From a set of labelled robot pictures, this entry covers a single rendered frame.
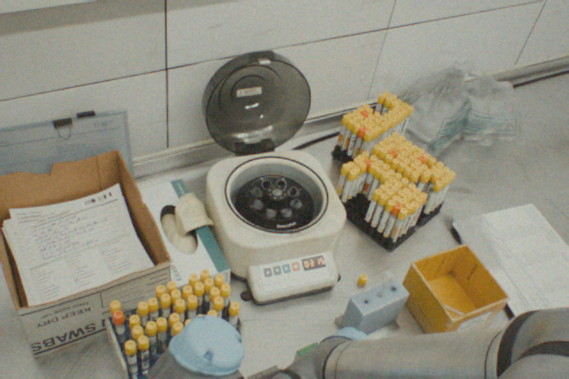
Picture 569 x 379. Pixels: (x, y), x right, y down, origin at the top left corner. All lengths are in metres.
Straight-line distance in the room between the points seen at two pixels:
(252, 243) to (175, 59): 0.38
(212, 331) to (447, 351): 0.27
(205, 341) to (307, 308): 0.48
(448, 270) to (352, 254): 0.19
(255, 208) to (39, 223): 0.40
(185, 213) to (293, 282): 0.24
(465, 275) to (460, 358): 0.72
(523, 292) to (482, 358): 0.80
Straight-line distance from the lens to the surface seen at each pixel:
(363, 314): 1.01
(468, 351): 0.49
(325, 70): 1.35
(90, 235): 1.12
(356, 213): 1.25
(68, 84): 1.11
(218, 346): 0.66
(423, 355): 0.53
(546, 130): 1.73
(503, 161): 1.56
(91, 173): 1.17
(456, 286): 1.23
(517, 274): 1.30
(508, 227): 1.38
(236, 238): 1.05
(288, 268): 1.10
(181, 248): 1.11
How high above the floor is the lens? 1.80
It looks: 46 degrees down
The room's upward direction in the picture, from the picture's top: 11 degrees clockwise
